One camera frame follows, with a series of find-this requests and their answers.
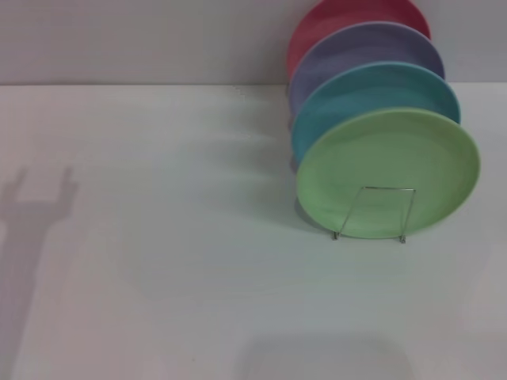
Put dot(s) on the green round plate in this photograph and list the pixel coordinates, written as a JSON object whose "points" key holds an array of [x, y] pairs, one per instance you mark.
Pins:
{"points": [[388, 158]]}

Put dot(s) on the blue round plate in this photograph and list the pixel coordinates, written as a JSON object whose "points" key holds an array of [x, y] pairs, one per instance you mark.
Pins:
{"points": [[356, 91]]}

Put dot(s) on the purple round plate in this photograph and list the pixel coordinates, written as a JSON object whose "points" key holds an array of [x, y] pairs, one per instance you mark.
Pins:
{"points": [[356, 47]]}

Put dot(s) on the red round plate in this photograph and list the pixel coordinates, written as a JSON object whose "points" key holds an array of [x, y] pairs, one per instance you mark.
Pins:
{"points": [[336, 16]]}

